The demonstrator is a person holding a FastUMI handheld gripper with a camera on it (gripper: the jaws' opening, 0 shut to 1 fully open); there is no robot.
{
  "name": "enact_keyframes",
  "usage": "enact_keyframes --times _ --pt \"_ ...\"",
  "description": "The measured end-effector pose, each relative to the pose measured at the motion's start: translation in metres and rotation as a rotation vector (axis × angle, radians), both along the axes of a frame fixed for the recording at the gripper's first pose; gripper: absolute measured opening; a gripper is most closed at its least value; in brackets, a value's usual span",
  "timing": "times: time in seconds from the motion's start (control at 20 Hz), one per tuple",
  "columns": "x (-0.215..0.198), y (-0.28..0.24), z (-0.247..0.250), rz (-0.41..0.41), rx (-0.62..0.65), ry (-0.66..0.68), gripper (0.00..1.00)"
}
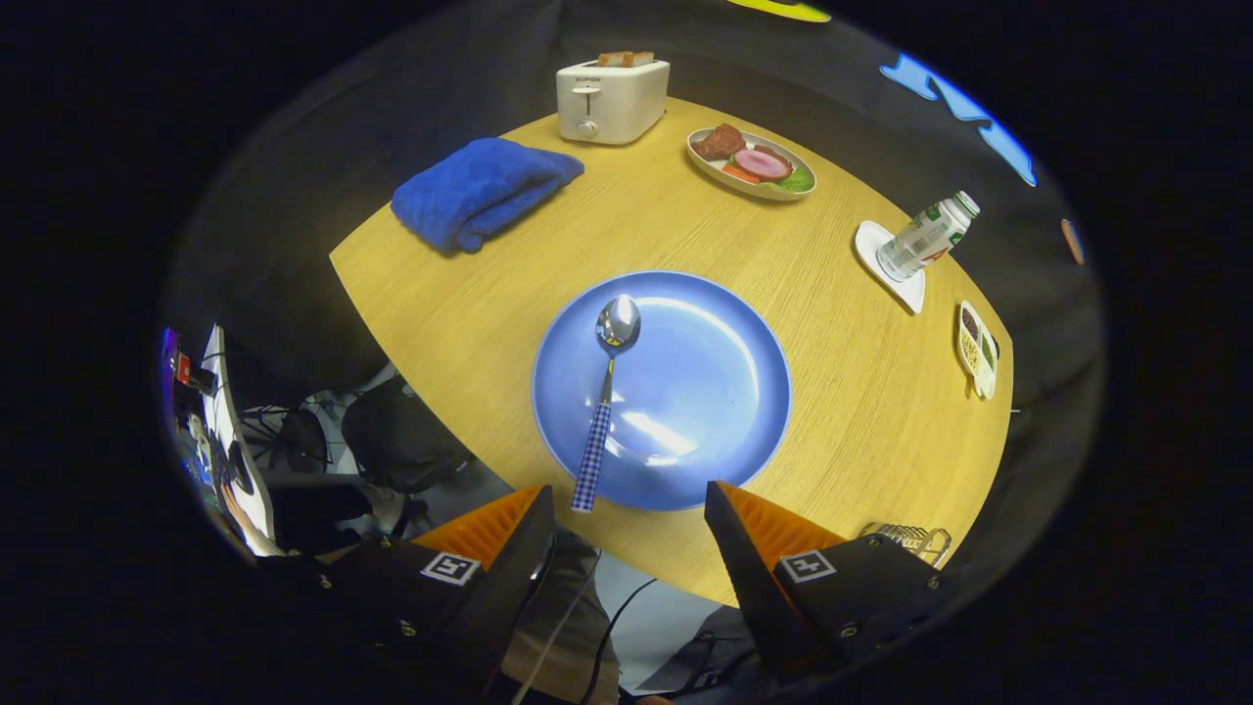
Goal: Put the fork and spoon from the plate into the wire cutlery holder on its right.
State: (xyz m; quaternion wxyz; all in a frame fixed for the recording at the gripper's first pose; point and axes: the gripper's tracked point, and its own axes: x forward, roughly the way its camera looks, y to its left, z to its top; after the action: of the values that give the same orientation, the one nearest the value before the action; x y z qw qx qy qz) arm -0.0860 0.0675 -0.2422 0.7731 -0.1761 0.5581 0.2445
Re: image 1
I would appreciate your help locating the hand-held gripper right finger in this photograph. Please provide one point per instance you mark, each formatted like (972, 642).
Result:
(749, 587)

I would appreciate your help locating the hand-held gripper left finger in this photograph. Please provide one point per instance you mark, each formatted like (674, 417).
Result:
(519, 587)

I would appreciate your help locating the person's khaki trouser leg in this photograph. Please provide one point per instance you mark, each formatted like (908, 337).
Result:
(568, 636)

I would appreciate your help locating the black bag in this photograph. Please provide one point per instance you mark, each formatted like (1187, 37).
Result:
(401, 436)

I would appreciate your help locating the blue round plate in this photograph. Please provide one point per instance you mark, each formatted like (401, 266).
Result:
(695, 392)

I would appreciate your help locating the white panel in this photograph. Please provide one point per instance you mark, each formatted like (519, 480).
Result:
(235, 431)

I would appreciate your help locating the white divided snack dish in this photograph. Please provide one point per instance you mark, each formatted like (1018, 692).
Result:
(969, 348)

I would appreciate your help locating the white coaster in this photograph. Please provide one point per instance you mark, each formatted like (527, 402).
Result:
(871, 245)

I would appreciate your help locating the white plastic drink bottle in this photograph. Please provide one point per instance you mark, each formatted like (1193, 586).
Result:
(920, 240)

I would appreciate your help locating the blue folded towel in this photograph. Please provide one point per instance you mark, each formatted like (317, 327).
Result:
(470, 191)

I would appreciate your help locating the green lettuce leaf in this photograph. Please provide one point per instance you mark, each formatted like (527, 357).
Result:
(799, 180)

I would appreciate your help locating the orange carrot slice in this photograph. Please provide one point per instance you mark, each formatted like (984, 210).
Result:
(739, 173)

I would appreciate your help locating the small plate of food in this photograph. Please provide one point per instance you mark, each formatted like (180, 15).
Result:
(710, 166)

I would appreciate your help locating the pink ham slice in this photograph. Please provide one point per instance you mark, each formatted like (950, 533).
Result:
(764, 164)

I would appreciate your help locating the white toaster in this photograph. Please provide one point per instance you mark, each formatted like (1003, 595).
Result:
(617, 103)

